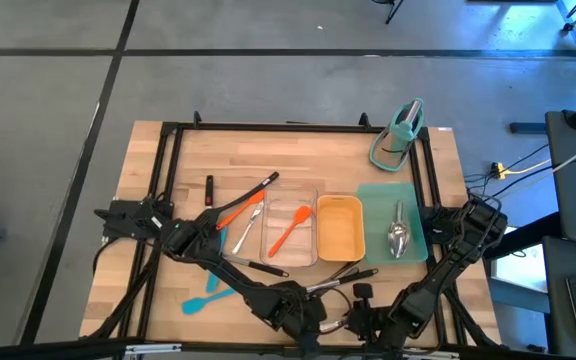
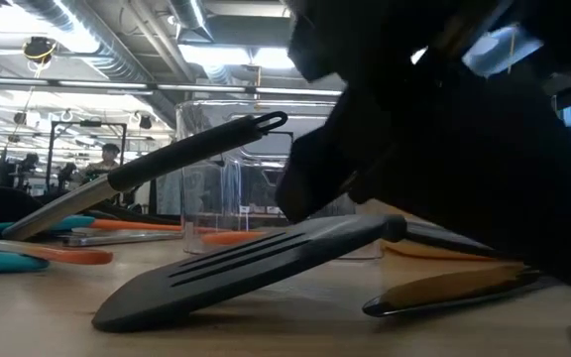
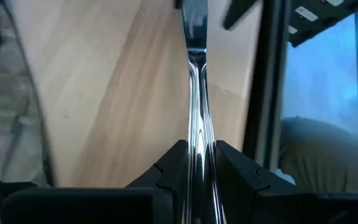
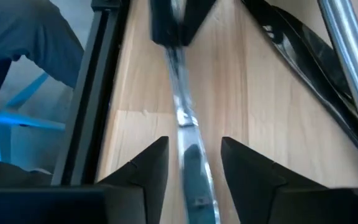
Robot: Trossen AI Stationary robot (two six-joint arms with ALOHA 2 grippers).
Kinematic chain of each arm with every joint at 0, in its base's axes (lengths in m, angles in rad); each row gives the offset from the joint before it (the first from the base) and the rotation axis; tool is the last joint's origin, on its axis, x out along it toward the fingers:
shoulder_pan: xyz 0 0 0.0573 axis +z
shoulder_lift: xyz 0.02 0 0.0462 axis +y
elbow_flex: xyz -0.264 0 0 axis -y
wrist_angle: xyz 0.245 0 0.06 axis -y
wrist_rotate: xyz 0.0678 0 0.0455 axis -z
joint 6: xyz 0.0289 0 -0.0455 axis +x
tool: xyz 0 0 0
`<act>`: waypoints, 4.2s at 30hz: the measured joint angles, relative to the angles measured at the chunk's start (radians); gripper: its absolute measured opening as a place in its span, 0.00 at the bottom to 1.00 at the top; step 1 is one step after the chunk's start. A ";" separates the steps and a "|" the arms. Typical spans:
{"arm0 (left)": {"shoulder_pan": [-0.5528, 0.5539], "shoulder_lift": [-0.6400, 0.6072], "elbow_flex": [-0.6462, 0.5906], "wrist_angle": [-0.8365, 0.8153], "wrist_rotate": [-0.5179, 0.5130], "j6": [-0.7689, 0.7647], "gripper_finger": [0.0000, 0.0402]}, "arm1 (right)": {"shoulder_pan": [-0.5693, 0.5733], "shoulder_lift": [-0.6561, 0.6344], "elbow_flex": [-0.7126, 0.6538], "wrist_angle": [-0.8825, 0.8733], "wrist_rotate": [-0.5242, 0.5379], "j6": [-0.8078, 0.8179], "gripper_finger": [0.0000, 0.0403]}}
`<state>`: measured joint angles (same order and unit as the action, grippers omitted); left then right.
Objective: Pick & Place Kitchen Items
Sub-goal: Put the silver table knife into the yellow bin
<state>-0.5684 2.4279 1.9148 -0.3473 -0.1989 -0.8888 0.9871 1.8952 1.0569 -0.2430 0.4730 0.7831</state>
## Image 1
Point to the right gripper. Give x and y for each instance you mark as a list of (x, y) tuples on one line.
[(368, 322)]

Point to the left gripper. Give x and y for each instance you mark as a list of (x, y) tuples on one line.
[(293, 310)]

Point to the steel-shafted black slotted turner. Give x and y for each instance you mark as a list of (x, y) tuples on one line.
[(358, 276)]

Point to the silver metal scoop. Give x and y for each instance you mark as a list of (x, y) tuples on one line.
[(399, 240)]

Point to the orange silicone spatula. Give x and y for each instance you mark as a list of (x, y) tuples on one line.
[(302, 215), (240, 210)]

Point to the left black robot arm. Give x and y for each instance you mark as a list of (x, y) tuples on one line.
[(233, 282)]

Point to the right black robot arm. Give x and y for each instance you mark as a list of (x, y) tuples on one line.
[(438, 280)]

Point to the dark flat steel utensil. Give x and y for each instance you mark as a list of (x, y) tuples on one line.
[(350, 267)]

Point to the blue silicone spatula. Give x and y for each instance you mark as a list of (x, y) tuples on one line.
[(195, 305), (212, 282)]

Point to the yellow plastic bin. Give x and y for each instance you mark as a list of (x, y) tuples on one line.
[(340, 230)]

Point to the metal fork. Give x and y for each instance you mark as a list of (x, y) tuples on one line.
[(248, 227)]

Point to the teal translucent tray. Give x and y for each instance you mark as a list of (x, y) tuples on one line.
[(373, 225)]

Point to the clear plastic container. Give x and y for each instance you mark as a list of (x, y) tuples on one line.
[(275, 200)]

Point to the all-black slotted nylon spatula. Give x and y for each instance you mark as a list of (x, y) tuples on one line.
[(248, 194)]

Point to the small black and red tool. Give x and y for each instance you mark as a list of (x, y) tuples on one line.
[(209, 187)]

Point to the teal-rimmed clear container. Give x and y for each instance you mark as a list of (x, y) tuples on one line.
[(385, 155)]

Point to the teal-capped steel bottle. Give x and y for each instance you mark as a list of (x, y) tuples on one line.
[(402, 134)]

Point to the yellow power plug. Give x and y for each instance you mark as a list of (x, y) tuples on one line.
[(499, 171)]

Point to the dark flat bar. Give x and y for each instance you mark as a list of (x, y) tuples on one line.
[(528, 128)]

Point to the black tripod leg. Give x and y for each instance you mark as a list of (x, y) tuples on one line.
[(394, 12)]

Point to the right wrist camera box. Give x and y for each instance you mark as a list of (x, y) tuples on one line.
[(363, 291)]

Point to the black aluminium table frame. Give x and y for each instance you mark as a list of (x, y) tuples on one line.
[(268, 127)]

